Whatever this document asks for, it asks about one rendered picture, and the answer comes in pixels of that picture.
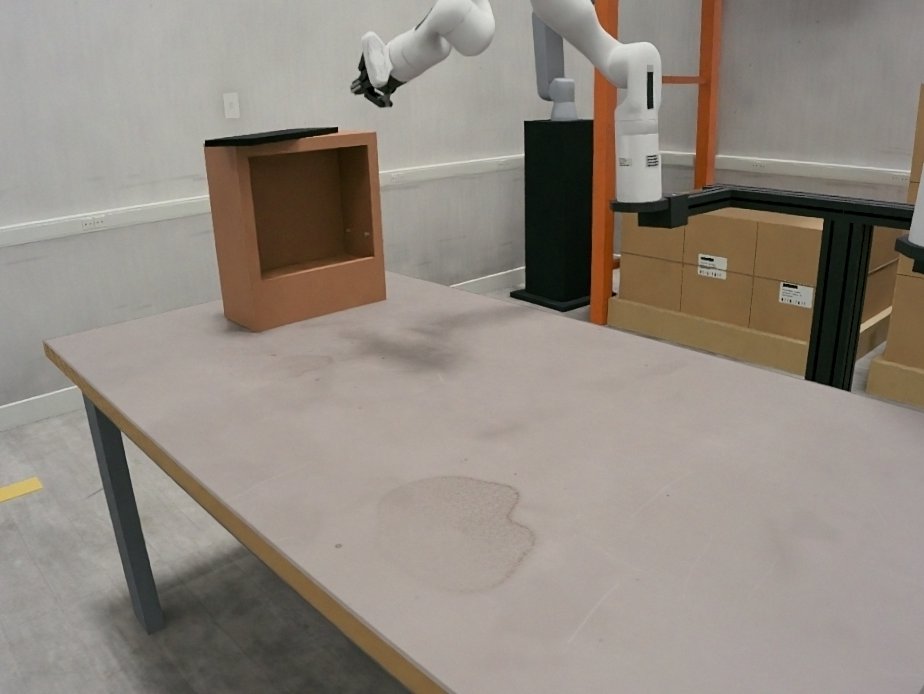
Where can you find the brown open-front cabinet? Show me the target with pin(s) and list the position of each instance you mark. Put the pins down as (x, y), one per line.
(303, 203)

